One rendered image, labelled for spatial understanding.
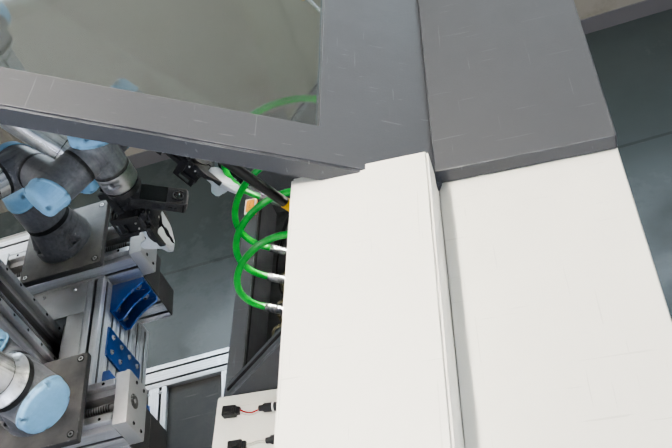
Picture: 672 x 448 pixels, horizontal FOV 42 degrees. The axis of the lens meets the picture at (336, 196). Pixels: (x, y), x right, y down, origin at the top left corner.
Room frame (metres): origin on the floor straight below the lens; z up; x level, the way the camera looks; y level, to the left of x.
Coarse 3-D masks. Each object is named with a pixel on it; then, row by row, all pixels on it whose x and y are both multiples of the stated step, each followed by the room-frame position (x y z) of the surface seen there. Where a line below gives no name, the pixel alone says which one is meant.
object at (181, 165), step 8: (160, 152) 1.60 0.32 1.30; (176, 160) 1.57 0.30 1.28; (184, 160) 1.54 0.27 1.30; (192, 160) 1.54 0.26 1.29; (200, 160) 1.53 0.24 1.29; (176, 168) 1.56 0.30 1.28; (184, 168) 1.55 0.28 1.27; (192, 168) 1.54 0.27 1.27; (184, 176) 1.56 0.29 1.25; (192, 176) 1.54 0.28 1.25; (200, 176) 1.53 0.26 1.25; (192, 184) 1.53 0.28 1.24
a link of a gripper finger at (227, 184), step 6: (210, 168) 1.51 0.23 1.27; (216, 168) 1.52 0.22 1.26; (216, 174) 1.50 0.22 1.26; (222, 174) 1.51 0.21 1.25; (222, 180) 1.49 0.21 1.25; (228, 180) 1.49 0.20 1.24; (216, 186) 1.50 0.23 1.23; (222, 186) 1.49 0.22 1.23; (228, 186) 1.48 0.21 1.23; (234, 186) 1.48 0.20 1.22; (216, 192) 1.50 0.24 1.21; (222, 192) 1.49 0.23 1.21; (234, 192) 1.48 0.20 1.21
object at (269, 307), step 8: (280, 232) 1.19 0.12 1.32; (264, 240) 1.20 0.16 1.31; (272, 240) 1.19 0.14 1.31; (256, 248) 1.20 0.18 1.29; (248, 256) 1.21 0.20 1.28; (240, 264) 1.22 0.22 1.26; (240, 272) 1.22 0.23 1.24; (240, 280) 1.23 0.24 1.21; (240, 288) 1.23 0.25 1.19; (240, 296) 1.23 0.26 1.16; (248, 296) 1.23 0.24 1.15; (256, 304) 1.22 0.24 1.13; (264, 304) 1.22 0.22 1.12; (272, 304) 1.22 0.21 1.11; (272, 312) 1.21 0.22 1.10; (280, 312) 1.21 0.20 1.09
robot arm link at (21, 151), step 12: (12, 144) 1.47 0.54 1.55; (24, 144) 1.47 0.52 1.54; (0, 156) 1.43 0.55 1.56; (12, 156) 1.43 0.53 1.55; (24, 156) 1.41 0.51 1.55; (0, 168) 1.40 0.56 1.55; (12, 168) 1.40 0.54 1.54; (0, 180) 1.38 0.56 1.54; (12, 180) 1.39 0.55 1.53; (0, 192) 1.37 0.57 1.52; (12, 192) 1.39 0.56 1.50
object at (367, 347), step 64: (320, 192) 1.00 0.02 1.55; (384, 192) 0.94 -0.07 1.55; (320, 256) 0.87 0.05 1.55; (384, 256) 0.82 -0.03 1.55; (320, 320) 0.76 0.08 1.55; (384, 320) 0.72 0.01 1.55; (448, 320) 0.72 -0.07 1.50; (320, 384) 0.67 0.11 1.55; (384, 384) 0.63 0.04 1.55; (448, 384) 0.60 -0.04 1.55
